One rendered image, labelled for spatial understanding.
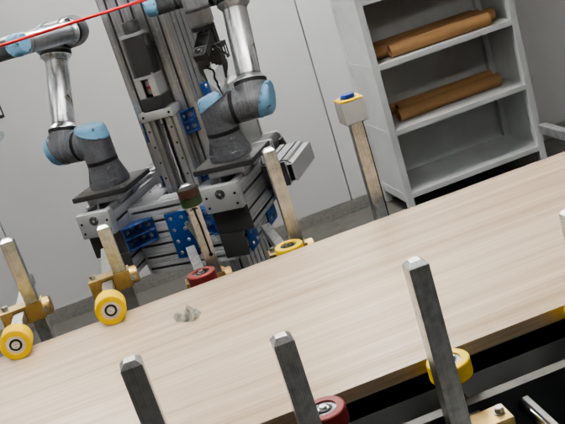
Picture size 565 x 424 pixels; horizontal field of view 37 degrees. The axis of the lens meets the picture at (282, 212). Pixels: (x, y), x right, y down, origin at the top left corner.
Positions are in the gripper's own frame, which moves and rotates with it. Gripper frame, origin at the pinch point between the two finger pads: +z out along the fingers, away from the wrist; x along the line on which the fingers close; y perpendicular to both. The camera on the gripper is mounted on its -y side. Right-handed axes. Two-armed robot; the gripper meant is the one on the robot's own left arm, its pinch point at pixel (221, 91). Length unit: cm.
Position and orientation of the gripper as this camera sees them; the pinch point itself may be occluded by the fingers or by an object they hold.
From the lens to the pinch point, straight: 260.0
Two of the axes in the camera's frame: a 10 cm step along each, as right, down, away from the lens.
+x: -9.2, 1.8, 3.4
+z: 2.9, 9.1, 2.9
